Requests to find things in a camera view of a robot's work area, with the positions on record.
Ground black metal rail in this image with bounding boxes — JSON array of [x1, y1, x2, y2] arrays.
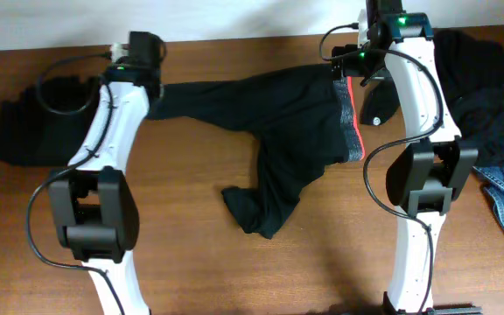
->
[[426, 304, 483, 315]]

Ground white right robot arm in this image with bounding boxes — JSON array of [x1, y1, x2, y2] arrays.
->
[[327, 0, 482, 314]]

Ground black garment with button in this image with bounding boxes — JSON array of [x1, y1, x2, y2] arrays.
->
[[360, 81, 400, 126]]

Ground black knit garment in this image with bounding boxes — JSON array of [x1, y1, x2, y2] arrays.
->
[[434, 30, 504, 103]]

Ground black folded cloth pile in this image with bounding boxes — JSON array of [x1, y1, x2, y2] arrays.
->
[[0, 76, 100, 167]]

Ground black pants with red waistband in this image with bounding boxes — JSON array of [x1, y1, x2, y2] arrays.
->
[[147, 64, 365, 239]]

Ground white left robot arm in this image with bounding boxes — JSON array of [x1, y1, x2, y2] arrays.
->
[[48, 31, 166, 314]]

